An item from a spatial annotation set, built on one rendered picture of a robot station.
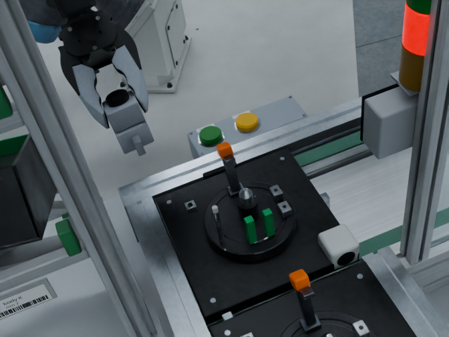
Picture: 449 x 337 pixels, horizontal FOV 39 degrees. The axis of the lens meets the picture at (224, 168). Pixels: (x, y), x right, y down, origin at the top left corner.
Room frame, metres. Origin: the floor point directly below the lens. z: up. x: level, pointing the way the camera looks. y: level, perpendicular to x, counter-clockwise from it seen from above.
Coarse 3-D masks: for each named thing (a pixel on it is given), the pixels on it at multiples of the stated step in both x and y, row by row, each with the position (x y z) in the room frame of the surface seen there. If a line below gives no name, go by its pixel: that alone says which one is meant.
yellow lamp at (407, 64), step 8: (400, 56) 0.54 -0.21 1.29; (408, 56) 0.52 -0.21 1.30; (416, 56) 0.51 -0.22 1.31; (400, 64) 0.54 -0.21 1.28; (408, 64) 0.52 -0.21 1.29; (416, 64) 0.51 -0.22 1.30; (400, 72) 0.53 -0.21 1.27; (408, 72) 0.52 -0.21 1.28; (416, 72) 0.51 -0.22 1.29; (400, 80) 0.53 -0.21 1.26; (408, 80) 0.52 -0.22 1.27; (416, 80) 0.51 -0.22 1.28; (408, 88) 0.52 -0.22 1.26; (416, 88) 0.51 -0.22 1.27
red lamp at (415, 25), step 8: (408, 8) 0.53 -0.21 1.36; (408, 16) 0.53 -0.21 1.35; (416, 16) 0.52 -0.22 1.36; (424, 16) 0.51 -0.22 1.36; (408, 24) 0.53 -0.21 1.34; (416, 24) 0.52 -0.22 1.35; (424, 24) 0.51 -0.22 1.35; (408, 32) 0.52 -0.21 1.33; (416, 32) 0.52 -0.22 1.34; (424, 32) 0.51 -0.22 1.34; (408, 40) 0.52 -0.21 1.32; (416, 40) 0.52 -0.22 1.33; (424, 40) 0.51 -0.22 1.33; (408, 48) 0.52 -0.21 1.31; (416, 48) 0.51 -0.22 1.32; (424, 48) 0.51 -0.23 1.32
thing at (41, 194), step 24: (0, 144) 0.62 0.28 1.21; (24, 144) 0.45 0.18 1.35; (0, 168) 0.40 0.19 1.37; (24, 168) 0.41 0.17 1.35; (0, 192) 0.39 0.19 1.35; (24, 192) 0.39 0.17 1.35; (48, 192) 0.44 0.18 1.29; (0, 216) 0.38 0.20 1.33; (24, 216) 0.38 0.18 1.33; (48, 216) 0.41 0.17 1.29; (0, 240) 0.37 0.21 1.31; (24, 240) 0.37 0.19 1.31
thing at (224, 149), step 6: (222, 144) 0.68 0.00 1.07; (228, 144) 0.68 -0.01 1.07; (222, 150) 0.67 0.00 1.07; (228, 150) 0.67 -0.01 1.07; (222, 156) 0.66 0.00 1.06; (228, 156) 0.66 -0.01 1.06; (228, 162) 0.65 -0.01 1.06; (228, 168) 0.66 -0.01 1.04; (234, 168) 0.66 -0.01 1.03; (228, 174) 0.66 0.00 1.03; (234, 174) 0.66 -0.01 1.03; (228, 180) 0.66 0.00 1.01; (234, 180) 0.65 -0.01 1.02; (234, 186) 0.65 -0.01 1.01
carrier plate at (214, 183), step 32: (256, 160) 0.73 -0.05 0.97; (288, 160) 0.72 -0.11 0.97; (192, 192) 0.69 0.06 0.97; (288, 192) 0.65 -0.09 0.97; (192, 224) 0.62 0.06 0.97; (320, 224) 0.58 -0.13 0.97; (192, 256) 0.56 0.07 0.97; (288, 256) 0.53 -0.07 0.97; (320, 256) 0.52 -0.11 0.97; (192, 288) 0.51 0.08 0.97; (224, 288) 0.50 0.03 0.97; (256, 288) 0.49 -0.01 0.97; (288, 288) 0.49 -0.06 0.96
